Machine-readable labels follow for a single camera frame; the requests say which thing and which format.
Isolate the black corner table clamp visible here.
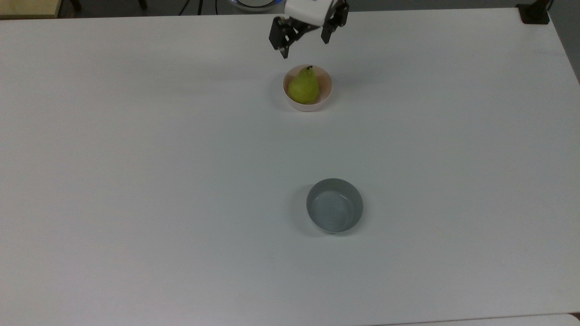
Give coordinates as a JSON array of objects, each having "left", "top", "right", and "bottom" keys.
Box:
[{"left": 516, "top": 0, "right": 552, "bottom": 25}]

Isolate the light wooden table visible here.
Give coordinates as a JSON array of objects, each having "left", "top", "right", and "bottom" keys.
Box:
[{"left": 0, "top": 0, "right": 63, "bottom": 19}]

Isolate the pink plastic bowl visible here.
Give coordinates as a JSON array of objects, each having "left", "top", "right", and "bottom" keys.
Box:
[{"left": 282, "top": 64, "right": 334, "bottom": 113}]

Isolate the robot base blue ring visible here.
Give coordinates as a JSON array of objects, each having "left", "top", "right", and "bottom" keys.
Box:
[{"left": 228, "top": 0, "right": 286, "bottom": 13}]

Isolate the yellow-green pear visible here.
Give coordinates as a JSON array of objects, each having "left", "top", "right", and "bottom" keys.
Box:
[{"left": 288, "top": 65, "right": 321, "bottom": 105}]

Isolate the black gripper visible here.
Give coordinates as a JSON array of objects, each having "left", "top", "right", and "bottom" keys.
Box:
[{"left": 268, "top": 0, "right": 350, "bottom": 60}]

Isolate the grey plastic bowl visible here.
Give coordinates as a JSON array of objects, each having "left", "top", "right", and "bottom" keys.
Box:
[{"left": 306, "top": 177, "right": 364, "bottom": 235}]

